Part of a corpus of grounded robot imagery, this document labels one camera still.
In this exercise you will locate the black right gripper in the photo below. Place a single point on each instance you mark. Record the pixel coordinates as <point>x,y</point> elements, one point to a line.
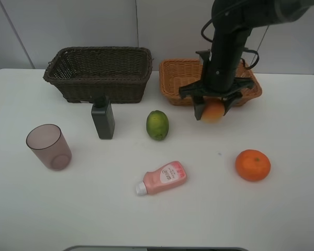
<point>227,88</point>

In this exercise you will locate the red yellow peach fruit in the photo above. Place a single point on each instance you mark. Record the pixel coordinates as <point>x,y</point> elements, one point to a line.
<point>214,110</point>

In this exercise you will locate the green lime fruit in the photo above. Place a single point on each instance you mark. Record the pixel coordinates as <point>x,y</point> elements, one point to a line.
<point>157,125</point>

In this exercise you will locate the orange mandarin fruit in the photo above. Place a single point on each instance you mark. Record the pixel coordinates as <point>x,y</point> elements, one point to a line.
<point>252,165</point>

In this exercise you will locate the pink lotion bottle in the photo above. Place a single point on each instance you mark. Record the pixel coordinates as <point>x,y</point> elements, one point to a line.
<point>165,178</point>

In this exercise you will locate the dark green square bottle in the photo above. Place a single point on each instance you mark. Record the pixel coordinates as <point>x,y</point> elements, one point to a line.
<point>103,117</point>

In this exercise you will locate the translucent pink plastic cup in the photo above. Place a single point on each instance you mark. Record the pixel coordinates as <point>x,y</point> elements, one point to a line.
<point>49,145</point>

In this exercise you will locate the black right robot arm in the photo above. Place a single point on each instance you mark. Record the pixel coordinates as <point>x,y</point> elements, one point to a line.
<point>233,22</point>

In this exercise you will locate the orange wicker basket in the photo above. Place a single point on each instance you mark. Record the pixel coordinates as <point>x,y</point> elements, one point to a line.
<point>176,73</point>

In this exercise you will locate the dark brown wicker basket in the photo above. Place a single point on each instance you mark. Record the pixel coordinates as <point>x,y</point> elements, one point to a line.
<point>83,73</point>

